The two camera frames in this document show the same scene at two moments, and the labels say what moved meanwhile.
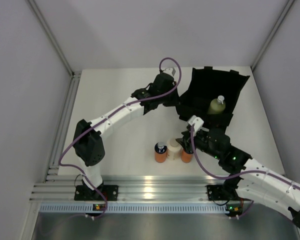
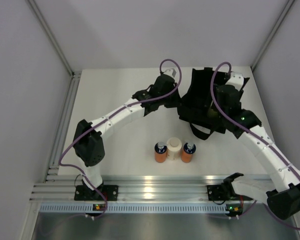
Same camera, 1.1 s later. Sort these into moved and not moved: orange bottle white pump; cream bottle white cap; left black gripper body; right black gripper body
Moved: right black gripper body
Not moved: cream bottle white cap; orange bottle white pump; left black gripper body
